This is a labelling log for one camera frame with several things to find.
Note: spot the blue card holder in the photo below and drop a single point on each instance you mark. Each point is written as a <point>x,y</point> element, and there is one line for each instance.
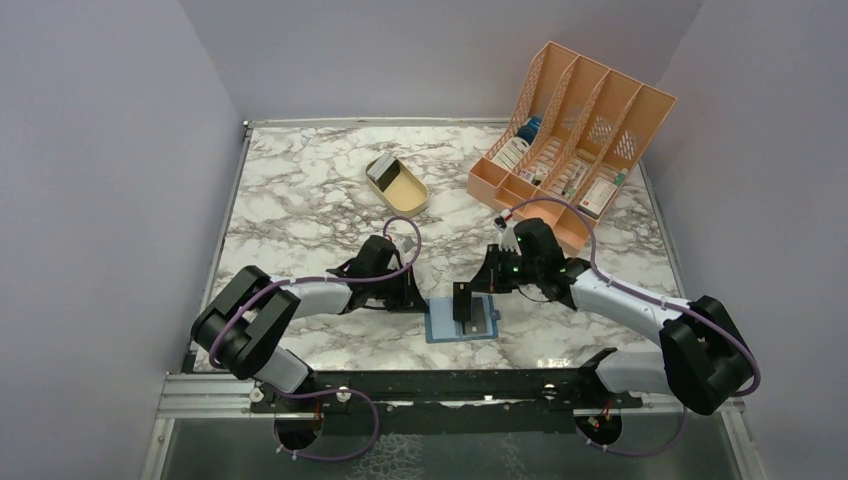
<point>441,328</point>

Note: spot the small items in organizer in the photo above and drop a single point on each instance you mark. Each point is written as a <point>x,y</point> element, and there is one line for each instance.
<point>535,175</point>

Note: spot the orange file organizer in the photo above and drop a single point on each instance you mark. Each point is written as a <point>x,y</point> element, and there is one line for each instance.
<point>596,123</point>

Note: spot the black credit card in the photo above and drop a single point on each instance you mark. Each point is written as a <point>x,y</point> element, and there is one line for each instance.
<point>461,302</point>
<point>478,323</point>

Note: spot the white box in organizer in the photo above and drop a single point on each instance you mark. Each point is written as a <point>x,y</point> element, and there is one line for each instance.
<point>511,153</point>

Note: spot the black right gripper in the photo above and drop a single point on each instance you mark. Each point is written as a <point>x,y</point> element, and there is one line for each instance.
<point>490,272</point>

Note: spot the red white medicine box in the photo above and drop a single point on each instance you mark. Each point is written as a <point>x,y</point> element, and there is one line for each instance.
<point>597,197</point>

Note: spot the blue bottle in organizer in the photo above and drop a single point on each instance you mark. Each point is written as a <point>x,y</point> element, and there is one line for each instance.
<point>529,130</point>

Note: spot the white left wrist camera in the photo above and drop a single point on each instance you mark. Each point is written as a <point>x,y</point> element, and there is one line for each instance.
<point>407,244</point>

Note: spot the black mounting rail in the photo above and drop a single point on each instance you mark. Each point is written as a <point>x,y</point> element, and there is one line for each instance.
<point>432,402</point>

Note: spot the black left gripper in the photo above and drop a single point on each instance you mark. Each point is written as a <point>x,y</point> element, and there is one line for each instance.
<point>410,297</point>

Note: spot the beige oval tray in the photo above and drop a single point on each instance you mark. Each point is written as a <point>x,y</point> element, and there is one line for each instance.
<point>406,196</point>

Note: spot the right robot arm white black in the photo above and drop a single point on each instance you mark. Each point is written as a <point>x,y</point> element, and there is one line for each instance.
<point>701,359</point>

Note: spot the stack of cards in tray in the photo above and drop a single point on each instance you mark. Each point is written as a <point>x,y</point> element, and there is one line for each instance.
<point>384,170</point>

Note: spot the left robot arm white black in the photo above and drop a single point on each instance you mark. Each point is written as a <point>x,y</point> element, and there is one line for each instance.
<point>242,327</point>

